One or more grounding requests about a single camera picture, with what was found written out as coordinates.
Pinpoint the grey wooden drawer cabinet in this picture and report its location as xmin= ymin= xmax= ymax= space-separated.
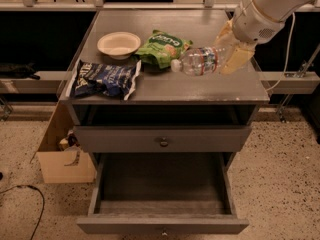
xmin=59 ymin=9 xmax=270 ymax=162

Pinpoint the blue chip bag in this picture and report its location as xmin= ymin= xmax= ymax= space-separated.
xmin=66 ymin=60 xmax=141 ymax=100

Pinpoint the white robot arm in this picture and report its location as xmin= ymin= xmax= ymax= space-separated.
xmin=214 ymin=0 xmax=313 ymax=74

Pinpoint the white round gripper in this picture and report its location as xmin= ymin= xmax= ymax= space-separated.
xmin=214 ymin=0 xmax=286 ymax=75

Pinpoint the white hanging cable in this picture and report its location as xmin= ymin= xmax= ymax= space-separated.
xmin=265 ymin=12 xmax=297 ymax=93

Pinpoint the green snack bag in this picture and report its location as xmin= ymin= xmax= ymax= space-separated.
xmin=136 ymin=30 xmax=193 ymax=69

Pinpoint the black object on ledge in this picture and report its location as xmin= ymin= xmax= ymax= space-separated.
xmin=0 ymin=63 xmax=40 ymax=80

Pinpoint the white paper bowl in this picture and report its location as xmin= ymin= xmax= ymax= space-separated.
xmin=97 ymin=32 xmax=141 ymax=60

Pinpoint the cardboard box with items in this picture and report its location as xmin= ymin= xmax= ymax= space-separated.
xmin=36 ymin=103 xmax=96 ymax=183

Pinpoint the clear plastic water bottle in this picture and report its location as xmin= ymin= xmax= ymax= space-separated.
xmin=171 ymin=47 xmax=227 ymax=76

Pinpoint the black floor cable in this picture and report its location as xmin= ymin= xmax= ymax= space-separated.
xmin=0 ymin=184 xmax=46 ymax=240

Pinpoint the closed grey upper drawer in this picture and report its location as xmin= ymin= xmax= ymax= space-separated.
xmin=74 ymin=126 xmax=251 ymax=153

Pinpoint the open grey lower drawer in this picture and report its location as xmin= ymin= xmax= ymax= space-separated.
xmin=77 ymin=153 xmax=249 ymax=235

